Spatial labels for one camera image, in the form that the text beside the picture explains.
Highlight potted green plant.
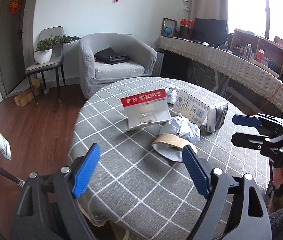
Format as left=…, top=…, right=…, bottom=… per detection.
left=34, top=35, right=80, bottom=64

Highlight beige lace desk cloth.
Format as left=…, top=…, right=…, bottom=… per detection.
left=155, top=36, right=283, bottom=113

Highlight wooden shelf unit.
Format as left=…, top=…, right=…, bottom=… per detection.
left=230, top=29, right=283, bottom=76

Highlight grey dining chair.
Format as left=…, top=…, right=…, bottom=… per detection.
left=25, top=26, right=66, bottom=107

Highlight black monitor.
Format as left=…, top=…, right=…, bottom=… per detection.
left=192, top=18, right=228, bottom=44

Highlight small blue globe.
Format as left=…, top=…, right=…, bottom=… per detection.
left=164, top=27, right=172, bottom=37

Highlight white label cardboard box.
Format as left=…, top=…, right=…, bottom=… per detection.
left=172, top=90, right=228, bottom=133

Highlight brown tape roll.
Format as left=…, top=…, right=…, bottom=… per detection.
left=151, top=133, right=197, bottom=162

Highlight cardboard box on floor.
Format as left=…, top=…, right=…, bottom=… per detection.
left=14, top=79, right=41, bottom=107

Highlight grey checked round tablecloth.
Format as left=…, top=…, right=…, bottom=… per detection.
left=68, top=76, right=270, bottom=240

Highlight black handbag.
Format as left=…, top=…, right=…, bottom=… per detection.
left=94, top=47, right=130, bottom=64

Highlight grey door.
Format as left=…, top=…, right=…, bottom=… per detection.
left=0, top=0, right=26, bottom=98

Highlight grey armchair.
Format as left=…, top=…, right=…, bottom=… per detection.
left=79, top=33, right=157, bottom=99

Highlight crumpled white paper ball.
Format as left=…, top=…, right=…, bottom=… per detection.
left=159, top=116, right=201, bottom=144

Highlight small red flags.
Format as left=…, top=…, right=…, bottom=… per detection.
left=180, top=18, right=193, bottom=28

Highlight picture frame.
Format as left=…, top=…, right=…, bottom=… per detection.
left=160, top=17, right=177, bottom=37

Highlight red white SanDisk package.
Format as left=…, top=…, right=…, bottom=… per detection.
left=121, top=88, right=171, bottom=131

